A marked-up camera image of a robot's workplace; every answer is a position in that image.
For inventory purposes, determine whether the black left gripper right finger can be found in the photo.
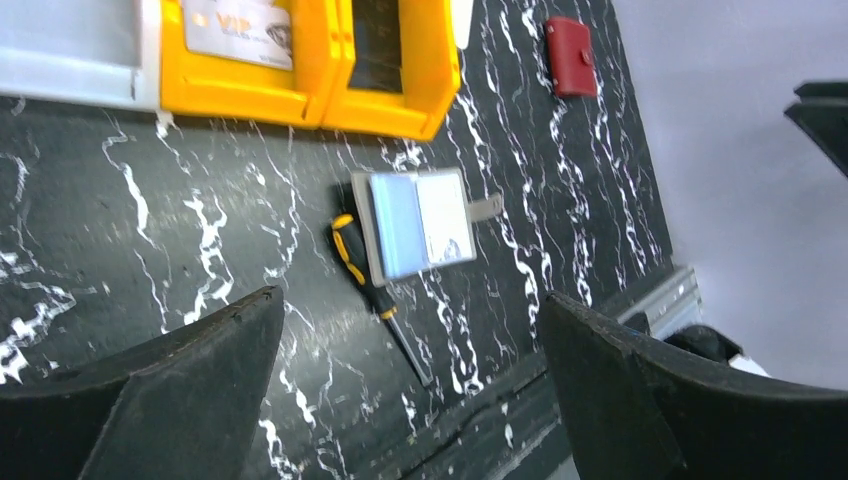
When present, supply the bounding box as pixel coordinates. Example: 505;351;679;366
539;292;847;479

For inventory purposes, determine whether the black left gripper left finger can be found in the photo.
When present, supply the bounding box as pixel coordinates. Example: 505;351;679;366
1;286;285;479

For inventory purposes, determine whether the red card holder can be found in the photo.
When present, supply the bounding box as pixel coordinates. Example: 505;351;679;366
545;16;597;98

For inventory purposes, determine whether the yellow bin with silver card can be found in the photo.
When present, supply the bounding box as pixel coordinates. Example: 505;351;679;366
160;1;341;128

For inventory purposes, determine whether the silver VIP card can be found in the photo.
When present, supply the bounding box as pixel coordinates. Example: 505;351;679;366
181;0;293;71

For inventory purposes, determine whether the black card in bin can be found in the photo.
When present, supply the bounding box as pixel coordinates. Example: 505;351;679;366
348;0;403;94

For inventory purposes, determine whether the yellow bin with black card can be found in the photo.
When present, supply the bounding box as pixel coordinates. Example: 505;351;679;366
321;1;461;141

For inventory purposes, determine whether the black yellow screwdriver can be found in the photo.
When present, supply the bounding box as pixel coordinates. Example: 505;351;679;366
331;213;433;387

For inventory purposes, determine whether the white plastic bin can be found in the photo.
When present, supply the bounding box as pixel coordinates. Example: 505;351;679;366
1;0;163;111

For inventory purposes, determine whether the aluminium table rail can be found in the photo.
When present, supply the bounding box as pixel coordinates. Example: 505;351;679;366
617;266;703;339

